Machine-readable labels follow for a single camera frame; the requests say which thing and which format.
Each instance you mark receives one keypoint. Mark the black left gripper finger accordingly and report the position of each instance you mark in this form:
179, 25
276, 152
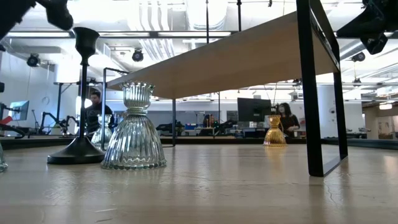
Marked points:
59, 15
11, 12

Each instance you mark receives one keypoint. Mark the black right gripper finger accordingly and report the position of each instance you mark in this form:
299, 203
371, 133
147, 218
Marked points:
360, 32
360, 23

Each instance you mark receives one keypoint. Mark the tall black metal candlestick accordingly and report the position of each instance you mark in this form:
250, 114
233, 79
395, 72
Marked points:
239, 15
207, 21
76, 154

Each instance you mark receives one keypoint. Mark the amber glass candle holder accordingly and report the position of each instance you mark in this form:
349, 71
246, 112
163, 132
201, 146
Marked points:
275, 137

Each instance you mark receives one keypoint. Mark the clear glass flask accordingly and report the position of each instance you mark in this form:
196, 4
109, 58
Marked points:
135, 137

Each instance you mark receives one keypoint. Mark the black background robot arm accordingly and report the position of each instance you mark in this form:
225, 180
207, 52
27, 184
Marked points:
46, 119

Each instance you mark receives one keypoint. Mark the black ceiling spotlight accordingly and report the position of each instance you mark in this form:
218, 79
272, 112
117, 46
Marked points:
32, 60
358, 57
137, 55

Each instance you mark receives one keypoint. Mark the black overhead light bar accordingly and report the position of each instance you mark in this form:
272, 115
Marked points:
124, 31

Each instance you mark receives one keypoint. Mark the small lit monitor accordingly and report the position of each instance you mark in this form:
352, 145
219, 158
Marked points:
19, 110

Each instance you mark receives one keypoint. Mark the person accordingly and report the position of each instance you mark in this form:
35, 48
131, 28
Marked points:
287, 121
94, 115

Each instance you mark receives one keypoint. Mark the wooden shelf riser black legs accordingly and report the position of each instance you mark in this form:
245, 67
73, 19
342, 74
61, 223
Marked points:
248, 56

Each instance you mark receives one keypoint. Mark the large black monitor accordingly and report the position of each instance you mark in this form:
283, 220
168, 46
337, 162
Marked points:
253, 109

